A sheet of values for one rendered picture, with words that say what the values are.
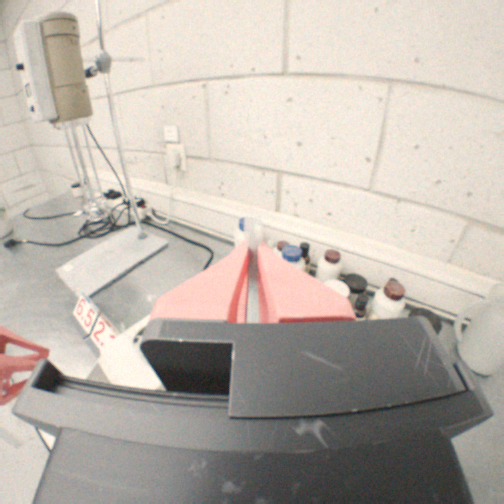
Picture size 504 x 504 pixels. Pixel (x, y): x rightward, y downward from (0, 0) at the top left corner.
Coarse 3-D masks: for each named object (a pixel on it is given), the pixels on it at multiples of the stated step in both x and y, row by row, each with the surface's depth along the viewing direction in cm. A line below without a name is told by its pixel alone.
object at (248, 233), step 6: (246, 216) 11; (246, 222) 11; (252, 222) 11; (246, 228) 11; (246, 234) 11; (252, 234) 11; (246, 240) 11; (252, 240) 11; (246, 246) 11; (252, 246) 11; (252, 252) 11; (252, 258) 11; (252, 264) 12; (252, 270) 12; (252, 276) 12; (252, 282) 12
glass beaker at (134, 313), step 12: (144, 300) 31; (156, 300) 31; (120, 312) 28; (132, 312) 30; (144, 312) 32; (120, 324) 27; (132, 324) 31; (144, 324) 33; (132, 336) 26; (132, 348) 28; (144, 360) 29
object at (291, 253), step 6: (288, 246) 51; (294, 246) 50; (282, 252) 50; (288, 252) 49; (294, 252) 49; (300, 252) 49; (282, 258) 51; (288, 258) 48; (294, 258) 48; (300, 258) 49; (294, 264) 49; (300, 264) 49
